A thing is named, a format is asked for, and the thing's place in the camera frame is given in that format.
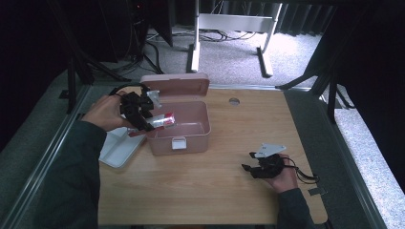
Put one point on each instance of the grey tape strip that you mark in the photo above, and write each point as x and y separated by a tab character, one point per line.
316	191

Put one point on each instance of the person's right hand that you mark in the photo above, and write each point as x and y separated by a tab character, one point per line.
285	181

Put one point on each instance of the white divided tray insert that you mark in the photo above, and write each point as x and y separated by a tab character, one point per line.
119	153

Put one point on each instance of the pink storage box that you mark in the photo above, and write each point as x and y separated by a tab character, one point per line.
191	143

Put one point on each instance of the black metal stand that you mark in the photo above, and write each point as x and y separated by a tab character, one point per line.
71	86
332	95

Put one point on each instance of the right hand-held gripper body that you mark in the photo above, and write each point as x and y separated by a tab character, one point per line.
269	167

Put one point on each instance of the dark hanging panel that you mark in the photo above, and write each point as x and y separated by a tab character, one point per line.
162	22

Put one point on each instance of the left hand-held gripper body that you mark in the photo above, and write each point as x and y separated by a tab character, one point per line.
135	106

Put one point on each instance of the person's left hand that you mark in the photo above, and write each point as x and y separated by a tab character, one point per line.
103	113

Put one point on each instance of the black tape patch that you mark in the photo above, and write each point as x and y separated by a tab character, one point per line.
63	94

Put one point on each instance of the red and white packet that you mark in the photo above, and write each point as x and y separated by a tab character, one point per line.
163	120

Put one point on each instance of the white desk frame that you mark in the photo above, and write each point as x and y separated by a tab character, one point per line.
235	23

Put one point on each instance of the metal frame rail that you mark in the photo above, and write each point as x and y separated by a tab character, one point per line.
350	165
54	140

